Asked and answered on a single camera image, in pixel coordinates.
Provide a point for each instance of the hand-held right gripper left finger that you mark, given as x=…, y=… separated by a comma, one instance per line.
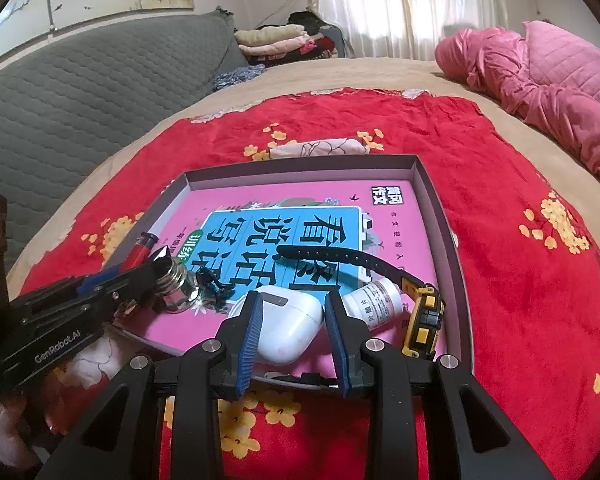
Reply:
x=247, y=340

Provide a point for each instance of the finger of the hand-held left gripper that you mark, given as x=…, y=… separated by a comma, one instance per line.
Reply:
x=140, y=280
x=97, y=282

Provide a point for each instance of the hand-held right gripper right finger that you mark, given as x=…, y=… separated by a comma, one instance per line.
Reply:
x=337, y=345

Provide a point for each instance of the white earbuds case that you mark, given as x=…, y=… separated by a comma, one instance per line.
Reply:
x=290, y=330

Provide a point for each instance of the white pill bottle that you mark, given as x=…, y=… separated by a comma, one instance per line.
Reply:
x=370, y=305

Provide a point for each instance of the black and yellow wristwatch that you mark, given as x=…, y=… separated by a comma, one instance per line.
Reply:
x=422, y=320

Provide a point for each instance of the grey cardboard box tray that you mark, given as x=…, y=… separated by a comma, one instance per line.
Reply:
x=447, y=260

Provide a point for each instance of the person's left hand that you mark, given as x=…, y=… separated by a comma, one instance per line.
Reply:
x=15, y=420

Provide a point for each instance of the pink and blue book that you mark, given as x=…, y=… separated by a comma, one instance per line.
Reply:
x=305, y=195

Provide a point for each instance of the red floral blanket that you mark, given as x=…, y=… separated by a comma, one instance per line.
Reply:
x=505, y=285

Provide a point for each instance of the grey quilted sofa cover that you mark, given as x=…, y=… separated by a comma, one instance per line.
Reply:
x=80, y=100

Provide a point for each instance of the blue patterned cloth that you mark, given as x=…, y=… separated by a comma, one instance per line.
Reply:
x=235, y=77

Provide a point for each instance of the stack of folded clothes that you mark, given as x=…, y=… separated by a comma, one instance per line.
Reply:
x=275, y=40

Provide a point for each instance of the white curtain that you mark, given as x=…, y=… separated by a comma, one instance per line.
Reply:
x=420, y=10

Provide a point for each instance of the pink quilt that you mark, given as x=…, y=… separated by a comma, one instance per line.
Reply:
x=555, y=75

